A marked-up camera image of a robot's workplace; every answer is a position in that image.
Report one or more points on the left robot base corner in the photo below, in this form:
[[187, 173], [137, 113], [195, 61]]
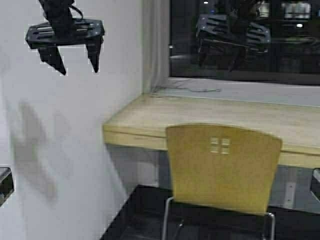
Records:
[[6, 184]]

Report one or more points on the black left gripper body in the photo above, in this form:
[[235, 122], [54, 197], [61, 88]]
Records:
[[82, 32]]

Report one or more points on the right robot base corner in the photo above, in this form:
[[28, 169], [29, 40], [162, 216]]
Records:
[[315, 183]]

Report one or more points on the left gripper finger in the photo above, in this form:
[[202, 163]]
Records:
[[52, 57], [93, 53]]

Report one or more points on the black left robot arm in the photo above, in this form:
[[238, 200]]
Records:
[[65, 26]]

